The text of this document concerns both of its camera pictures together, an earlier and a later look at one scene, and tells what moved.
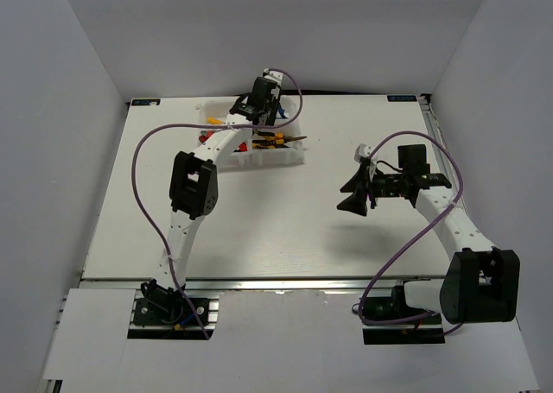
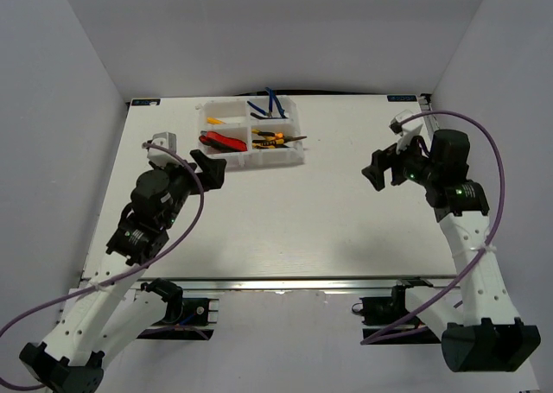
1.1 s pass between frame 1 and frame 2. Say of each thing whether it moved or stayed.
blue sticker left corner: stayed
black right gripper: moved
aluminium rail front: stayed
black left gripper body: moved
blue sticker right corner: stayed
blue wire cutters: moved
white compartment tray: stayed
